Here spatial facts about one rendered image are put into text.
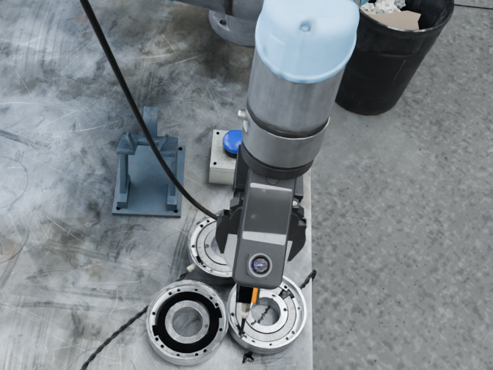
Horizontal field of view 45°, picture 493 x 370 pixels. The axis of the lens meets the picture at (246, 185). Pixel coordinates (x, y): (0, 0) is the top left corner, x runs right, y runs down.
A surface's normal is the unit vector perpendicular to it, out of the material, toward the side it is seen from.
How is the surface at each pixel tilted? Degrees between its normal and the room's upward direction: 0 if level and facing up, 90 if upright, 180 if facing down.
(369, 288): 0
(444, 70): 0
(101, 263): 0
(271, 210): 23
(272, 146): 82
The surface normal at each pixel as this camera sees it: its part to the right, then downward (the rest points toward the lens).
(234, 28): -0.33, 0.57
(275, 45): -0.65, 0.49
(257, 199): 0.10, -0.16
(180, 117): 0.10, -0.53
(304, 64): -0.08, 0.73
